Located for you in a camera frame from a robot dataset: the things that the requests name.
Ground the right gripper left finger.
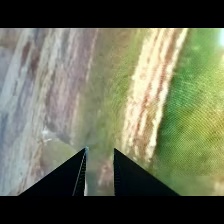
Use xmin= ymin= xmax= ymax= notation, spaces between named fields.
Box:
xmin=18 ymin=146 xmax=89 ymax=197

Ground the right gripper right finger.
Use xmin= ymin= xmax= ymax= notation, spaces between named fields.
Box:
xmin=113 ymin=147 xmax=180 ymax=197

